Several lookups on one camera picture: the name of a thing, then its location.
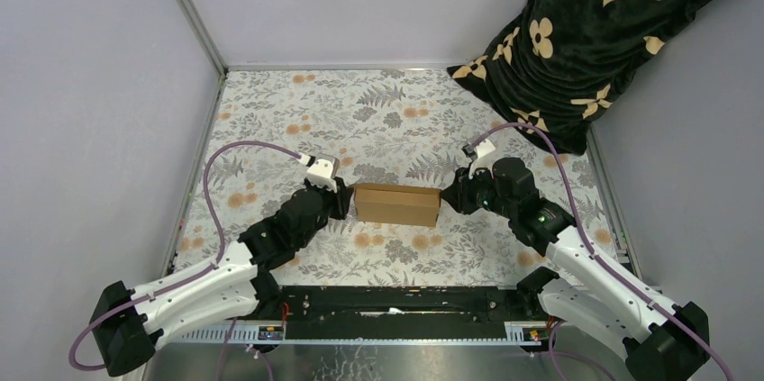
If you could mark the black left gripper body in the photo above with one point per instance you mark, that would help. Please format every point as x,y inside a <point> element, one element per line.
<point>334,206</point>

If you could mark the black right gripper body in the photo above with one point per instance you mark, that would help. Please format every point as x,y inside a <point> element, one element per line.
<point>479,193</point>

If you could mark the brown cardboard box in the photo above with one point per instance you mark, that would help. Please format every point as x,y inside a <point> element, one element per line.
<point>400,205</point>

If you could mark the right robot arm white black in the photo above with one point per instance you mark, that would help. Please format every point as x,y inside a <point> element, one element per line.
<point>656,338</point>

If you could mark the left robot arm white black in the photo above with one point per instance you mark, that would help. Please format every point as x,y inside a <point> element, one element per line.
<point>132,324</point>

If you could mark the floral patterned table mat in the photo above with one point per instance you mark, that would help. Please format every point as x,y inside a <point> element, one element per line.
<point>387,127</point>

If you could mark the black beige flower blanket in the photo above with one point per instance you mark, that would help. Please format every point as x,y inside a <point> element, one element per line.
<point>560,64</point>

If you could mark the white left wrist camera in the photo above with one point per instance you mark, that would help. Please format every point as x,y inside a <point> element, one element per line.
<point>321,170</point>

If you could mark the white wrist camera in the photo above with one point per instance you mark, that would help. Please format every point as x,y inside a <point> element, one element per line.
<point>479,156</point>
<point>321,170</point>

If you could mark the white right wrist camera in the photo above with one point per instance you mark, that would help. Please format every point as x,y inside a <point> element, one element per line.
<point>479,156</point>

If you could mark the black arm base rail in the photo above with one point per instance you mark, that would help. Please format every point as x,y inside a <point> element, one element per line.
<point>410,308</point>

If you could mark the grey slotted cable duct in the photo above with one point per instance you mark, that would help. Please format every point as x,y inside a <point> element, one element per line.
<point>470,334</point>

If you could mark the aluminium frame post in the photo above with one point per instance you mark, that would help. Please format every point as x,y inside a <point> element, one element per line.
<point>203,36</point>

